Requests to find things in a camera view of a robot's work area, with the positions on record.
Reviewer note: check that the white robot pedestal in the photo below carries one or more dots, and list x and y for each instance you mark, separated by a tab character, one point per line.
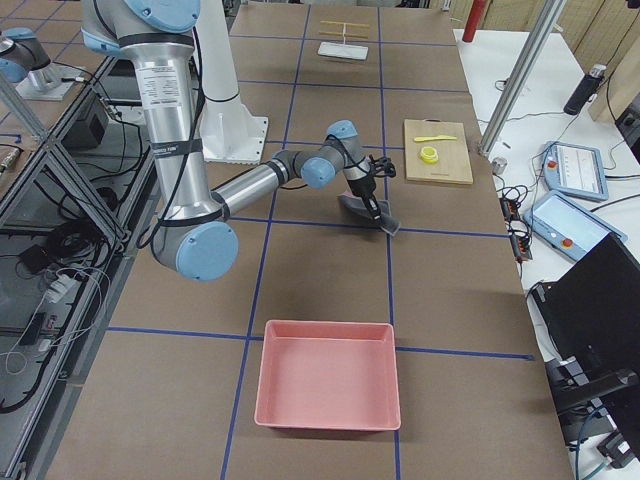
229	132

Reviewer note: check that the aluminium frame post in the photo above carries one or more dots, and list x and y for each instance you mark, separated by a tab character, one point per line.
533	46

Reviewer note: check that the grey pink towel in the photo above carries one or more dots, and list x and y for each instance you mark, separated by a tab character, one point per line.
388	223

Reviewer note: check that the yellow lemon slice toy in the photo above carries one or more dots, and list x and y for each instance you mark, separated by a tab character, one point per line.
429	155

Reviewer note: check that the bamboo cutting board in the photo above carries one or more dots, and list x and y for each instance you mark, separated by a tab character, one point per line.
454	166

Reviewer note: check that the black monitor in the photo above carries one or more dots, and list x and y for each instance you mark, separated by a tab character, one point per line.
592	315

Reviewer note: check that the white rectangular tray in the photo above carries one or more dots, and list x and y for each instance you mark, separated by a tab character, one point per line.
343	51

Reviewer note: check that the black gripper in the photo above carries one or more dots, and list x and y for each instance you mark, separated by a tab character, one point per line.
361	188

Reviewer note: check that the pink plastic bin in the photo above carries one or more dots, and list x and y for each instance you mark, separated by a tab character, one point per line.
328	375

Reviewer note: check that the black water bottle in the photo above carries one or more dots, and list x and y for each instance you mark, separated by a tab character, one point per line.
586	88

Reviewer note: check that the yellow plastic knife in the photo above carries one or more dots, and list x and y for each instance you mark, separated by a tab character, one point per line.
435	138

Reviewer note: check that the red cylinder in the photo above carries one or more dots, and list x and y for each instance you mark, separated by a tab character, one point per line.
473	20

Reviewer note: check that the blue teach pendant tablet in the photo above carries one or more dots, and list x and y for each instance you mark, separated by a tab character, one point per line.
575	171

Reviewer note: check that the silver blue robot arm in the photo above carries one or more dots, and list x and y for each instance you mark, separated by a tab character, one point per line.
26	64
188	87

